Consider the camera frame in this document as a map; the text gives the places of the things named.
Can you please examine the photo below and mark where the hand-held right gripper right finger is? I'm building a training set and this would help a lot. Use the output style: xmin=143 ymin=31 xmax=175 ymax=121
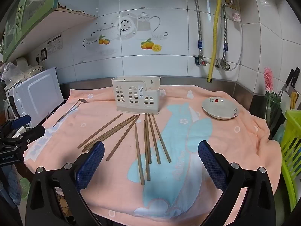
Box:
xmin=198 ymin=140 xmax=277 ymax=226

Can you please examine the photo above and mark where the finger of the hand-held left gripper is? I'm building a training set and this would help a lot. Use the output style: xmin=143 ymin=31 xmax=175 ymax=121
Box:
xmin=7 ymin=115 xmax=32 ymax=129
xmin=13 ymin=125 xmax=46 ymax=144

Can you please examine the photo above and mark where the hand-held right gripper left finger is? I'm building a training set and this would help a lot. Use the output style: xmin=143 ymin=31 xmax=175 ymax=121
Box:
xmin=25 ymin=141 xmax=105 ymax=226

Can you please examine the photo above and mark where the brown wooden chopstick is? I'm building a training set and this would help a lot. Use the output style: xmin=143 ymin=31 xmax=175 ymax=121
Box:
xmin=148 ymin=113 xmax=161 ymax=165
xmin=152 ymin=113 xmax=172 ymax=163
xmin=78 ymin=113 xmax=124 ymax=149
xmin=106 ymin=117 xmax=139 ymax=162
xmin=83 ymin=114 xmax=138 ymax=152
xmin=144 ymin=120 xmax=151 ymax=182
xmin=135 ymin=124 xmax=145 ymax=186
xmin=86 ymin=114 xmax=140 ymax=150
xmin=81 ymin=114 xmax=136 ymax=151
xmin=145 ymin=112 xmax=152 ymax=165

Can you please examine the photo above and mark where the cream plastic utensil holder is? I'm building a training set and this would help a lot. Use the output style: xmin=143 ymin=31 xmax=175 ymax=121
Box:
xmin=111 ymin=76 xmax=161 ymax=115

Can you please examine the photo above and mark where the white microwave oven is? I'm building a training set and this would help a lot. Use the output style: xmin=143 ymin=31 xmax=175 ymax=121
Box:
xmin=13 ymin=67 xmax=65 ymax=129

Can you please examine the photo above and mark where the blue cloth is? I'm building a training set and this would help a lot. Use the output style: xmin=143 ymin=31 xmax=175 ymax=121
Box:
xmin=0 ymin=167 xmax=21 ymax=208

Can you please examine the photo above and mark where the peach printed towel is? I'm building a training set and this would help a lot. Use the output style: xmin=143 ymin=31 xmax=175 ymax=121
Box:
xmin=23 ymin=84 xmax=283 ymax=224

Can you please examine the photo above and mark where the green plastic basin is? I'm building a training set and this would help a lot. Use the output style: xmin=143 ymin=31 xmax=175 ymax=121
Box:
xmin=19 ymin=178 xmax=31 ymax=199

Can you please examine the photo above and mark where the clear plastic bag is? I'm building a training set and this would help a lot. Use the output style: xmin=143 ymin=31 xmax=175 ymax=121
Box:
xmin=0 ymin=61 xmax=20 ymax=87

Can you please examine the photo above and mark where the white floral plate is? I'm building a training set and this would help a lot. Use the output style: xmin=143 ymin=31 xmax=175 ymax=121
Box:
xmin=202 ymin=97 xmax=239 ymax=120

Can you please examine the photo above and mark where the green plastic basket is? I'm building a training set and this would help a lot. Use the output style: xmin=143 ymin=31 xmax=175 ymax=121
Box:
xmin=279 ymin=109 xmax=301 ymax=213

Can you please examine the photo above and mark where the white notice sticker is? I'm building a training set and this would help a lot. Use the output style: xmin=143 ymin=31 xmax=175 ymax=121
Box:
xmin=46 ymin=35 xmax=63 ymax=54

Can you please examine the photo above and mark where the white plastic spoon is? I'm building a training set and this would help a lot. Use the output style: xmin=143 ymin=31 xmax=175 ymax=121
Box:
xmin=281 ymin=91 xmax=292 ymax=113

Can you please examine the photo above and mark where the metal water valve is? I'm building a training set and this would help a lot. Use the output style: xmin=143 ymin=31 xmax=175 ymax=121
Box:
xmin=217 ymin=59 xmax=232 ymax=71

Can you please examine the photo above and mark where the pink bottle brush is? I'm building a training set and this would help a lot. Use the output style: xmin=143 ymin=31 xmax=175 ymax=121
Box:
xmin=263 ymin=67 xmax=274 ymax=93

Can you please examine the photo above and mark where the yellow kitchen tool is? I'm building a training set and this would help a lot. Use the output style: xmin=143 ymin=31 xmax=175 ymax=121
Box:
xmin=290 ymin=92 xmax=298 ymax=110

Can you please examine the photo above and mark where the black cable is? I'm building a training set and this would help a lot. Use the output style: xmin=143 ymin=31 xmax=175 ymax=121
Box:
xmin=28 ymin=66 xmax=46 ymax=74

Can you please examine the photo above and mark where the long-handled metal spoon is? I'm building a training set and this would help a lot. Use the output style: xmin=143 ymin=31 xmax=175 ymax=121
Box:
xmin=54 ymin=98 xmax=89 ymax=127

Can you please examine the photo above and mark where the red-handled water valve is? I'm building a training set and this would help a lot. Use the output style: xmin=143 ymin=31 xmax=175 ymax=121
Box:
xmin=193 ymin=55 xmax=211 ymax=67

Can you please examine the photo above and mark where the black-handled cleaver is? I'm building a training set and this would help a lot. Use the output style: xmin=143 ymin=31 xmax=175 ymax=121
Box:
xmin=280 ymin=68 xmax=296 ymax=97

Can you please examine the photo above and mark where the green wall cabinet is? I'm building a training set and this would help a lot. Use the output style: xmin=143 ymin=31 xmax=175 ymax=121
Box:
xmin=0 ymin=0 xmax=99 ymax=64

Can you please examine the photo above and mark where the black-handled kitchen knife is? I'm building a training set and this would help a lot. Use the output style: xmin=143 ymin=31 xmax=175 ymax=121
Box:
xmin=292 ymin=67 xmax=301 ymax=87

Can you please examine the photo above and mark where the yellow gas hose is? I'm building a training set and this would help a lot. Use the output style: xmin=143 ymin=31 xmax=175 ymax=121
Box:
xmin=207 ymin=0 xmax=223 ymax=83

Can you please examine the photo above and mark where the short flexible metal hose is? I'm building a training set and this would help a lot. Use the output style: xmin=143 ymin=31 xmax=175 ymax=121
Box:
xmin=221 ymin=0 xmax=234 ymax=63

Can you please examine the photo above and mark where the long flexible metal hose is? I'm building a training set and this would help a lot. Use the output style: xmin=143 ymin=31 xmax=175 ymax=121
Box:
xmin=183 ymin=0 xmax=203 ymax=59

